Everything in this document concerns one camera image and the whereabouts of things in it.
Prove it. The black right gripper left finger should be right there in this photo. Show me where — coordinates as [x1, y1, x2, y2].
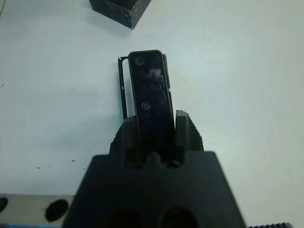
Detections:
[109, 118, 143, 168]

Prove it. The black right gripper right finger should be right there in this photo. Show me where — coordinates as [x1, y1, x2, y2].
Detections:
[174, 109, 205, 154]

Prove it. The black rectangular box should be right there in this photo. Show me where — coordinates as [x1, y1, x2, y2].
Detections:
[88, 0, 152, 30]

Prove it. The black box base white insert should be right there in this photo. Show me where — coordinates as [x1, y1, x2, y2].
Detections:
[117, 54, 172, 119]

